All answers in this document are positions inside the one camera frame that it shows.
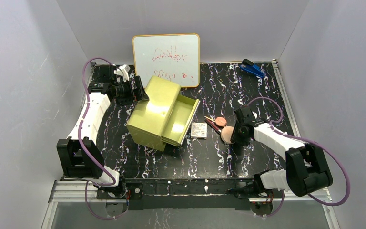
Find large round powder puff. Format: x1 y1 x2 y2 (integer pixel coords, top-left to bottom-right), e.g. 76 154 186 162
220 126 234 144

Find small round powder puff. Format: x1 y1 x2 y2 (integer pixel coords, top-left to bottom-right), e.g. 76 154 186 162
215 117 227 127

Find green metal drawer chest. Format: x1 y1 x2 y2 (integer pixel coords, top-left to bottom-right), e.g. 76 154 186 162
126 76 200 151

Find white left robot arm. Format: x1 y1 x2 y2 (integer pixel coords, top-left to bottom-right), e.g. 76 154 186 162
56 64 149 187

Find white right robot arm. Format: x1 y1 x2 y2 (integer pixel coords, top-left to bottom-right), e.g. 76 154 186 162
231 107 333 197

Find white makeup packet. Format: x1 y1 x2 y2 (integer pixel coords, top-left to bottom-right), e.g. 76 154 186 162
190 122 207 139

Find red lip pencil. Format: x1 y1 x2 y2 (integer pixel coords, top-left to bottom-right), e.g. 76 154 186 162
205 119 221 134

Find orange framed whiteboard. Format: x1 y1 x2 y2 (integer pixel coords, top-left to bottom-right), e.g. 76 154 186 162
132 33 200 88

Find blue stapler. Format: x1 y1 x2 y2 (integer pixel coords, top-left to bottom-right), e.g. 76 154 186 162
239 59 264 78

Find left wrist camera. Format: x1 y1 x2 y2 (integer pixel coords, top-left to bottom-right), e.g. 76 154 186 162
114 64 130 83

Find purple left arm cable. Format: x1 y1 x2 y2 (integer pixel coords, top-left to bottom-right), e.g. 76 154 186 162
77 58 119 221

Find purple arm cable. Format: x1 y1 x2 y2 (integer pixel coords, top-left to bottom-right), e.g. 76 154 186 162
77 58 119 221
246 96 351 218

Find aluminium right side rail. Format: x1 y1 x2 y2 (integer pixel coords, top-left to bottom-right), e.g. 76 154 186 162
272 59 301 137

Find aluminium rail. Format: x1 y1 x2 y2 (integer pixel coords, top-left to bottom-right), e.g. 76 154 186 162
48 178 333 203
272 59 301 137

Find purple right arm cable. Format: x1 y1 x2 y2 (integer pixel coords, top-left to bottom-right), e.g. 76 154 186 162
246 96 351 218

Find aluminium front rail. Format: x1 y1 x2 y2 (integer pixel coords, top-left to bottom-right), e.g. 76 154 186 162
48 178 333 203

